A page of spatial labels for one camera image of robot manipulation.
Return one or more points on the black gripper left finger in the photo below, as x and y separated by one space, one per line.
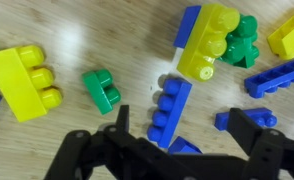
77 153

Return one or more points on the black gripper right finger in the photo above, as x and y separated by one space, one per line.
270 153

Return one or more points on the yellow three-stud lego brick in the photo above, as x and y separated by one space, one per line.
288 33
20 83
207 43

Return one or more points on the short blue lego brick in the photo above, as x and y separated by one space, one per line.
183 147
187 26

